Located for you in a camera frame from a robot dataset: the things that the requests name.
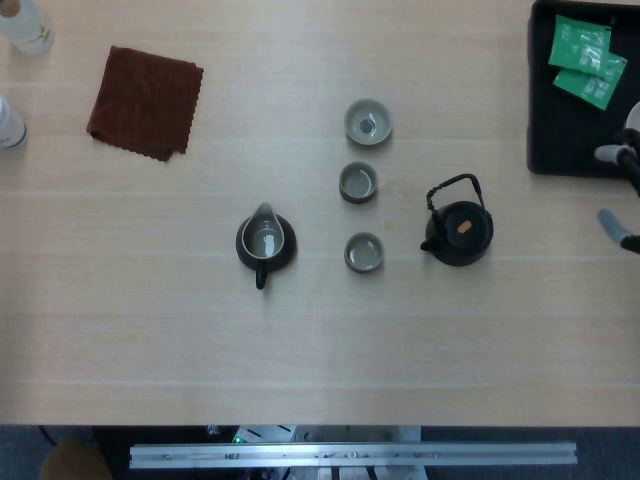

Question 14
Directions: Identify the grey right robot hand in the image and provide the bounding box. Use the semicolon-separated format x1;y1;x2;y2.
592;128;640;249

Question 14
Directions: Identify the black cast iron teapot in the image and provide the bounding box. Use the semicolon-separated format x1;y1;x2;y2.
419;173;495;268

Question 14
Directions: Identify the flared beige teacup blue mark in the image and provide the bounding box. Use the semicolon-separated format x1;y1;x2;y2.
343;97;394;148

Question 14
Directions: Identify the dark teacup beige interior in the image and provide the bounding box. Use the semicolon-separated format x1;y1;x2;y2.
338;161;380;205
342;231;386;275

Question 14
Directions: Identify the beige ceramic bowl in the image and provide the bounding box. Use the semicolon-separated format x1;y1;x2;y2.
621;100;640;169

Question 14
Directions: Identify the black plastic tray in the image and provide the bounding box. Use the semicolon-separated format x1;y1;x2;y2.
526;0;640;176

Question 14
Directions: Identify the green tea packet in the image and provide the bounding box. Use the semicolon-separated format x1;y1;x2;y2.
552;51;629;112
547;13;613;77

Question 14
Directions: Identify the dark pitcher beige interior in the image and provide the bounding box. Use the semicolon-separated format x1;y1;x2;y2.
235;201;298;291

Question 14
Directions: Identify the brown folded cloth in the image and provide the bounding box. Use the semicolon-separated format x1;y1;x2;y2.
85;45;205;164

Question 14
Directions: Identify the frosted glass bottle cork stopper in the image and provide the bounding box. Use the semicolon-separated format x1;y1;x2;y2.
0;0;55;55

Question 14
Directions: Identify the white bottle blue band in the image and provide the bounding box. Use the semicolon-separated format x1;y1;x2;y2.
0;94;29;151

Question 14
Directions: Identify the aluminium profile rail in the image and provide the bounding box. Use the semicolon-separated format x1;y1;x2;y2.
128;440;579;470

